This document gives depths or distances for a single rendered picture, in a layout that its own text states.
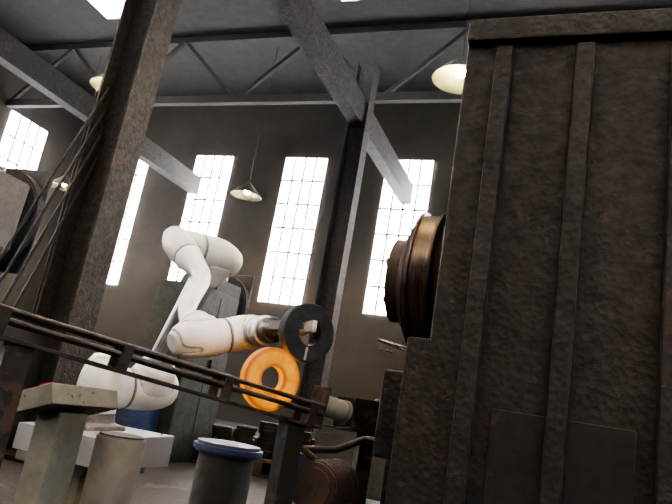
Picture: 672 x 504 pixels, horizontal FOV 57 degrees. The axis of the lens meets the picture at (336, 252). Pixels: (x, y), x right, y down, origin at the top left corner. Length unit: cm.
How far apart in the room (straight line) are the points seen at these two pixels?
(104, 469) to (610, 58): 160
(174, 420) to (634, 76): 451
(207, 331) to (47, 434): 47
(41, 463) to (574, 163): 147
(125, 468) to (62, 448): 18
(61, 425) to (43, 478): 12
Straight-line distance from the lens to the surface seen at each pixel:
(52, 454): 171
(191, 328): 177
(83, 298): 467
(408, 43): 1264
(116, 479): 163
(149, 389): 253
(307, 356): 160
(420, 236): 191
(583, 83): 171
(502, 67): 175
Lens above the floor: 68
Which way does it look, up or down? 14 degrees up
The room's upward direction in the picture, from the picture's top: 10 degrees clockwise
